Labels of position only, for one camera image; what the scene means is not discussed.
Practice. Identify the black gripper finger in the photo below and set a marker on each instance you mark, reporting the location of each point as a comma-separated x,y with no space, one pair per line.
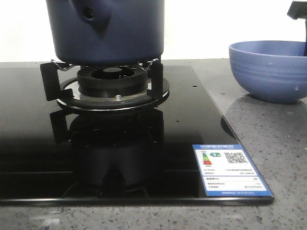
298,10

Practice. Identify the light blue ceramic bowl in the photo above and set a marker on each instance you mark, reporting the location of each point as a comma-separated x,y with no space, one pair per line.
273,71

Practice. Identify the dark blue cooking pot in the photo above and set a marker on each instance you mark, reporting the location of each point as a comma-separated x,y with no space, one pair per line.
107,32

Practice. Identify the black pot support grate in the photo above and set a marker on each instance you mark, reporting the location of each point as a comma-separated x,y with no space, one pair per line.
69,98

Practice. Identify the blue energy label sticker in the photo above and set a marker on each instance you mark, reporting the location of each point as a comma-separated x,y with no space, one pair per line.
227,170

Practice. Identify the black burner head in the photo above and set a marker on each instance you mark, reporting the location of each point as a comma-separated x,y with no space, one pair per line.
111,81

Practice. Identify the black glass gas stove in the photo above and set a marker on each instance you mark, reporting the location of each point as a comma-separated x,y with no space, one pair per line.
49,156

